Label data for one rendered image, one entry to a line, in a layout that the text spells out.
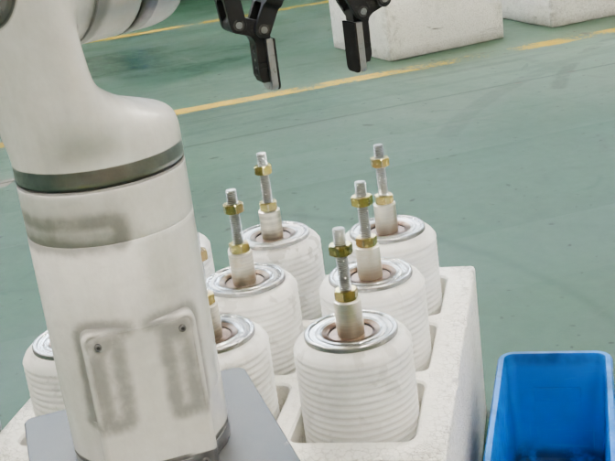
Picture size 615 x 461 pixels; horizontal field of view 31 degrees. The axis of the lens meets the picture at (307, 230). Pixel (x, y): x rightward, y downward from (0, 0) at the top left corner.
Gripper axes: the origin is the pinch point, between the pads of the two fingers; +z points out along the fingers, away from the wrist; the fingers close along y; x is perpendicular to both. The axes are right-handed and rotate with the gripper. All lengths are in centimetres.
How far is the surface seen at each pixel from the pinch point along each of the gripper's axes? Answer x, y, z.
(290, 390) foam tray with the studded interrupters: 7.0, -3.2, 29.2
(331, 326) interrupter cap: 1.4, -0.7, 21.9
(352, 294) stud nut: -1.1, 0.5, 18.5
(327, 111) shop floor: 174, 70, 47
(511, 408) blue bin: 11.3, 21.0, 40.7
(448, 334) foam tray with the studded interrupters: 8.3, 13.3, 29.1
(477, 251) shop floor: 67, 49, 47
